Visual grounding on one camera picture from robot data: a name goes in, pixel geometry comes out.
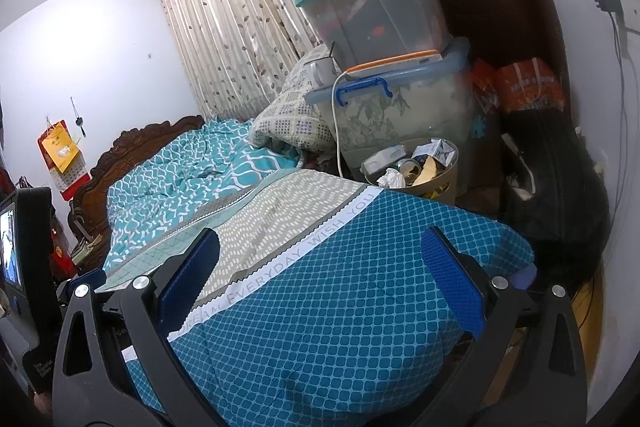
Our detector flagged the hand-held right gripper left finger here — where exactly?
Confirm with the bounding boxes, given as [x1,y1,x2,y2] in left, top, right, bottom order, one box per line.
[51,228,221,427]

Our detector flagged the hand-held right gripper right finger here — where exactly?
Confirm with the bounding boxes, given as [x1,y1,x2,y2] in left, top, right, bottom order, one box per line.
[421,227,588,427]

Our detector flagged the beige waste bin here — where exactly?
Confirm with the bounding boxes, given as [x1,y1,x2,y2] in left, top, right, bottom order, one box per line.
[362,137,460,208]

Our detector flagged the orange peel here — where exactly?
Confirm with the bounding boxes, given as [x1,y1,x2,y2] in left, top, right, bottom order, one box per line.
[412,156,438,188]

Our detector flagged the white tissue pack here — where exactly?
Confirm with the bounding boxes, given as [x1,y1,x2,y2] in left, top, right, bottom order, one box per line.
[363,146,407,175]

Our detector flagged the red bag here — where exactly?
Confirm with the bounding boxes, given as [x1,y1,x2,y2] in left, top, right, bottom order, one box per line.
[50,219,73,280]

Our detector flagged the teal white patterned quilt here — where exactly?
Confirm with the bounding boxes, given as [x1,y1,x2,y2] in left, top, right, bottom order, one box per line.
[106,117,306,265]

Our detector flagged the large black bag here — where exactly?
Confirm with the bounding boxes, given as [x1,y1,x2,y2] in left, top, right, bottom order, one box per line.
[500,107,611,288]

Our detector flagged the carved wooden headboard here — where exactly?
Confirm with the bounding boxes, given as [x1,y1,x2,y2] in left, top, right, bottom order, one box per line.
[67,114,206,258]

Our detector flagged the grey checked pillow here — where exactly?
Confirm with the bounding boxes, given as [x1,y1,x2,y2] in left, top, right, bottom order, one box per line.
[250,43,336,152]

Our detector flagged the orange printed bag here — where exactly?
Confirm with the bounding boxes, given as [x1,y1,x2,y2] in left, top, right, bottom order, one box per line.
[470,57,501,118]
[495,58,568,114]

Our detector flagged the white mug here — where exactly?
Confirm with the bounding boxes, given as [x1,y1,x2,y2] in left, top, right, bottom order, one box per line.
[306,56,337,88]

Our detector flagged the beige leaf print curtain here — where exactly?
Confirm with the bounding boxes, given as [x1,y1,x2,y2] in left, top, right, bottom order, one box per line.
[152,0,331,122]

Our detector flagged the large teal lid storage box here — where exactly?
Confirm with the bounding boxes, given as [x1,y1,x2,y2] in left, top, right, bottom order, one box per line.
[294,0,451,65]

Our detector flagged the red yellow wall calendar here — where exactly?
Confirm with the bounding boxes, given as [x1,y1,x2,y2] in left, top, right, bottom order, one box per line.
[37,119,91,202]

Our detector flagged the hanging wall ornament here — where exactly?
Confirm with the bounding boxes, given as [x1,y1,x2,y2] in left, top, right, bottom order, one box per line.
[70,96,87,138]

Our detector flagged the clear storage box blue handles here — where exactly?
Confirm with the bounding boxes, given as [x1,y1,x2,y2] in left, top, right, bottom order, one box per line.
[305,38,476,192]

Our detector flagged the white cable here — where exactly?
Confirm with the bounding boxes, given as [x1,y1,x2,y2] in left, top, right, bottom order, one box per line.
[332,69,351,178]

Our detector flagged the black cable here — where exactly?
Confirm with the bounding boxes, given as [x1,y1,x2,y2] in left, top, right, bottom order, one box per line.
[607,7,632,228]

